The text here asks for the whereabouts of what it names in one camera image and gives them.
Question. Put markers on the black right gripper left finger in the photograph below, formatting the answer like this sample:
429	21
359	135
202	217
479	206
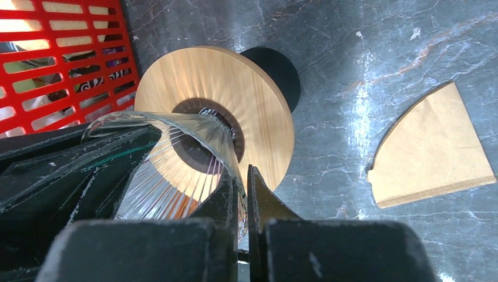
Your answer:
200	247

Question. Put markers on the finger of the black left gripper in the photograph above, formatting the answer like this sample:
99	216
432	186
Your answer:
50	180

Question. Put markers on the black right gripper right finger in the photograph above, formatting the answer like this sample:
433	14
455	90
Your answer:
285	247

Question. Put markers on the clear glass dripper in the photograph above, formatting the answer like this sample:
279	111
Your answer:
183	168

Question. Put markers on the brown paper coffee filter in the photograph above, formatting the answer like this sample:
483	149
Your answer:
432	149

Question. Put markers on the red plastic shopping basket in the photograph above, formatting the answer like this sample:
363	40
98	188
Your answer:
63	63

